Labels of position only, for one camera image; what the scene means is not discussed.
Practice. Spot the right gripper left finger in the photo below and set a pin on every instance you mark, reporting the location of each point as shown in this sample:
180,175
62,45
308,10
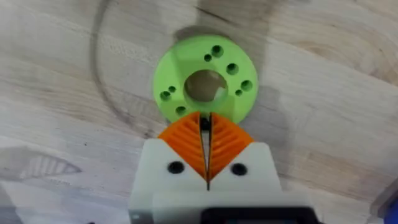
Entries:
174,155

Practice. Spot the green disc with holes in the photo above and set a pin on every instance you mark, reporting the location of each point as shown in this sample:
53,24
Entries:
189,65

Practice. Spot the blue electric screwdriver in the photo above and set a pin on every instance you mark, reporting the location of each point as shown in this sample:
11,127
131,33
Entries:
392,214

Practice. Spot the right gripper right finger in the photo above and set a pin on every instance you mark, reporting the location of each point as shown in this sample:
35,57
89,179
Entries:
242,155

